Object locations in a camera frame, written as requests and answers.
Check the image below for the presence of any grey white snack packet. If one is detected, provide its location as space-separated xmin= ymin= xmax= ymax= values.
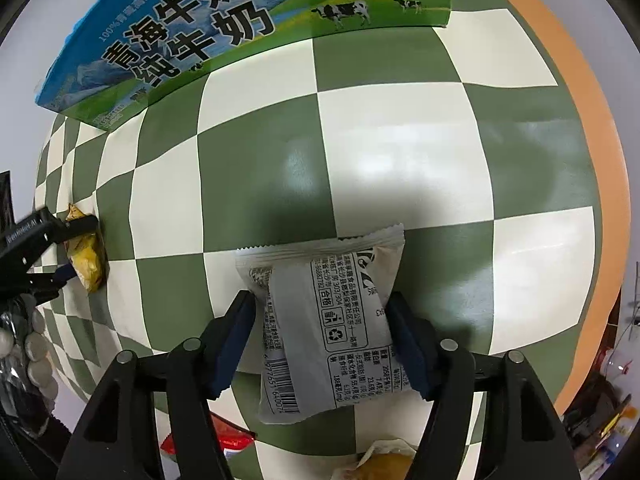
xmin=235 ymin=223 xmax=418 ymax=426

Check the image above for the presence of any yellow cracker packet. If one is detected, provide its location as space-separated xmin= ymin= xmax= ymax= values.
xmin=66 ymin=203 xmax=108 ymax=293

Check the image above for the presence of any printed cardboard milk box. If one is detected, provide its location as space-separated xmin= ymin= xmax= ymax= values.
xmin=34 ymin=0 xmax=457 ymax=133

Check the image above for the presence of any long white red packet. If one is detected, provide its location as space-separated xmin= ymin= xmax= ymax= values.
xmin=160 ymin=410 xmax=256 ymax=480

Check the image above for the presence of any dark clutter pile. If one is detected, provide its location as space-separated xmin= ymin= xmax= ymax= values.
xmin=562 ymin=375 xmax=633 ymax=480

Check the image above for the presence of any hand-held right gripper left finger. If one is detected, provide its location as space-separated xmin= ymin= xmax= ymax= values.
xmin=56 ymin=290 xmax=257 ymax=480

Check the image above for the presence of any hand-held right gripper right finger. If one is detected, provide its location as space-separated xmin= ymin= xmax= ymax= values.
xmin=384 ymin=291 xmax=568 ymax=480

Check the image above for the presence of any clear packet with yellow cake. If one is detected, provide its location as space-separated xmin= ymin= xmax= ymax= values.
xmin=345 ymin=439 xmax=418 ymax=480

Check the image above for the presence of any green white checkered mat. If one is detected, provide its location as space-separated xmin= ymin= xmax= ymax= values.
xmin=32 ymin=0 xmax=631 ymax=480

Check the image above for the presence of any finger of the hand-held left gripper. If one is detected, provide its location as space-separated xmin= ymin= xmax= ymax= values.
xmin=20 ymin=265 xmax=75 ymax=306
xmin=37 ymin=207 xmax=98 ymax=243

